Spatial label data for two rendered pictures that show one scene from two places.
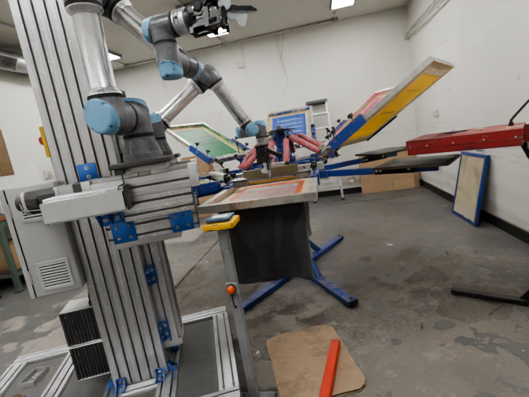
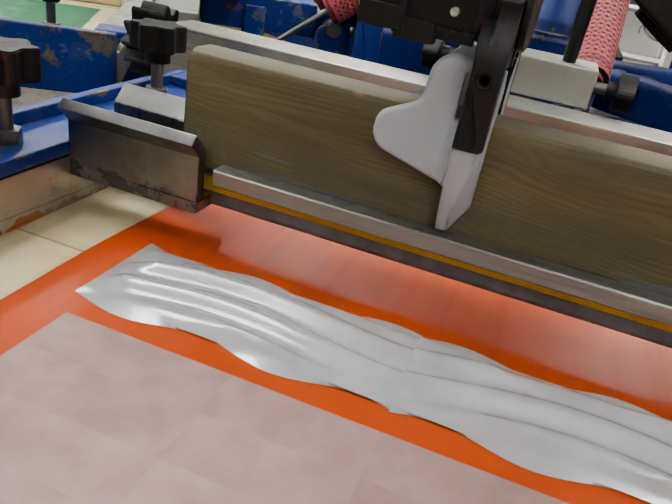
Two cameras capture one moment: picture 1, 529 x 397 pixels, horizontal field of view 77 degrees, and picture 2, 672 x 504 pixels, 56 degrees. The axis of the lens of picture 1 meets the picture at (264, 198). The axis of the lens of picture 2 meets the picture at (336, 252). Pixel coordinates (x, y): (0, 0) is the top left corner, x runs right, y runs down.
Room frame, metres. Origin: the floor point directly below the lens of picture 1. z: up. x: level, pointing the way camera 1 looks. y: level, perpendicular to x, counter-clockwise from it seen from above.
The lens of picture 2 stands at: (1.78, -0.02, 1.15)
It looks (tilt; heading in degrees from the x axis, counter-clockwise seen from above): 27 degrees down; 4
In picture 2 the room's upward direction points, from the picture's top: 10 degrees clockwise
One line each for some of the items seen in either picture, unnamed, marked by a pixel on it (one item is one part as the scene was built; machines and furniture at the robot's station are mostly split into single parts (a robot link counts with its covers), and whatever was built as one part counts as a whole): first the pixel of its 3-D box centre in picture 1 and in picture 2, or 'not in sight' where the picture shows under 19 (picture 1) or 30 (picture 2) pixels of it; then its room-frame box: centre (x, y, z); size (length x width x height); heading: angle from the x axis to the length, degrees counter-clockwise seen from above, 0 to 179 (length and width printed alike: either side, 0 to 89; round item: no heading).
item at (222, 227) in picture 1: (239, 320); not in sight; (1.38, 0.20, 0.48); 0.22 x 0.22 x 0.96; 79
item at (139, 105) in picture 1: (133, 116); not in sight; (1.33, 0.45, 1.42); 0.13 x 0.12 x 0.14; 164
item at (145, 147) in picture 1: (141, 146); not in sight; (1.34, 0.45, 1.31); 0.15 x 0.15 x 0.10
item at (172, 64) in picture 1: (172, 61); not in sight; (1.15, 0.23, 1.56); 0.11 x 0.08 x 0.11; 164
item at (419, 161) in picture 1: (356, 170); not in sight; (2.51, -0.73, 0.91); 1.34 x 0.40 x 0.08; 49
